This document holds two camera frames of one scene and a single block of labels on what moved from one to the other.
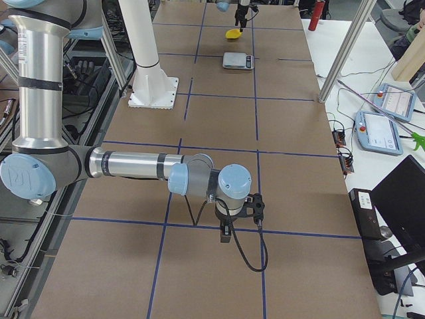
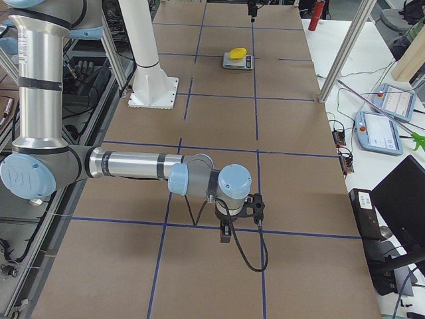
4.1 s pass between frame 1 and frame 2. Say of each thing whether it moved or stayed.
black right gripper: stayed
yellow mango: moved
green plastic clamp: stayed
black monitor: stayed
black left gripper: moved
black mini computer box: stayed
